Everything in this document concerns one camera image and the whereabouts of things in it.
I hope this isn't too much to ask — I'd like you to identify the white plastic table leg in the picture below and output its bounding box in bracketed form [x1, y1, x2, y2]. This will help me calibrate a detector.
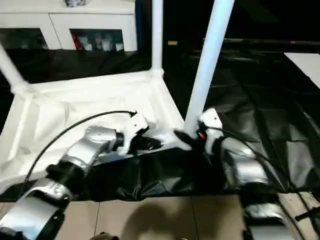
[183, 0, 236, 138]
[0, 44, 33, 96]
[151, 0, 165, 78]

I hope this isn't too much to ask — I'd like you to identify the white plastic table top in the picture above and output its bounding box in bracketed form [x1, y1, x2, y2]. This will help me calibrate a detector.
[0, 69, 193, 193]

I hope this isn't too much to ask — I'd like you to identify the black mat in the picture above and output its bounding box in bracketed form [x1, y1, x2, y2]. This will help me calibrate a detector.
[0, 47, 320, 202]

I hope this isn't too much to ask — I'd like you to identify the grey robot foot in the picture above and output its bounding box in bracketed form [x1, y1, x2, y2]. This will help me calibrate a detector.
[90, 233, 117, 240]

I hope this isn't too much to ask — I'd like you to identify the white flat board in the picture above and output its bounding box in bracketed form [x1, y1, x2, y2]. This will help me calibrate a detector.
[284, 52, 320, 82]

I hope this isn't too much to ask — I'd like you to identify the black floor stand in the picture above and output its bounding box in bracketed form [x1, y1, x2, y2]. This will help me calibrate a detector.
[295, 207, 320, 224]

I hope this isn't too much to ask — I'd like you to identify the white cabinet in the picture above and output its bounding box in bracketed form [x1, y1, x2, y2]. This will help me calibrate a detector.
[0, 0, 138, 53]

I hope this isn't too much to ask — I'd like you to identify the grey object on cabinet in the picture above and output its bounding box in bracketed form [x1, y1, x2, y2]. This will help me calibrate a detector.
[64, 0, 87, 8]

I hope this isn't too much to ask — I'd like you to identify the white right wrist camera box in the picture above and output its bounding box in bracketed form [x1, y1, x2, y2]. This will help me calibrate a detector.
[198, 108, 224, 154]

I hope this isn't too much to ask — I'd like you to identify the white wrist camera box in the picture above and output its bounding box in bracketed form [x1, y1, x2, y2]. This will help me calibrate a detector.
[116, 113, 150, 155]
[198, 108, 224, 154]

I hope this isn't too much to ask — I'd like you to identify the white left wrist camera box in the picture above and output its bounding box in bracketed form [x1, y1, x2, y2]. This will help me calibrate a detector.
[116, 113, 150, 155]

